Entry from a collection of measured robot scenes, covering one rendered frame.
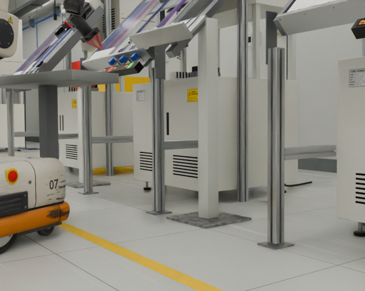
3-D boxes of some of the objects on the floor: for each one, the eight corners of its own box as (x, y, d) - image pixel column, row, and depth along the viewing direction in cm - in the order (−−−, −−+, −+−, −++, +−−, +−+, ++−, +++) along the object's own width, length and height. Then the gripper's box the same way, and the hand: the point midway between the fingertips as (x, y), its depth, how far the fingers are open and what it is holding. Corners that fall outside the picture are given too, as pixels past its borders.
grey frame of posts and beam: (157, 213, 218) (153, -238, 208) (83, 193, 282) (76, -153, 271) (249, 201, 250) (249, -191, 240) (164, 185, 313) (161, -126, 303)
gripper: (71, 30, 235) (93, 55, 241) (79, 26, 226) (102, 52, 233) (80, 21, 237) (101, 45, 244) (89, 17, 229) (110, 43, 235)
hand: (100, 47), depth 238 cm, fingers closed
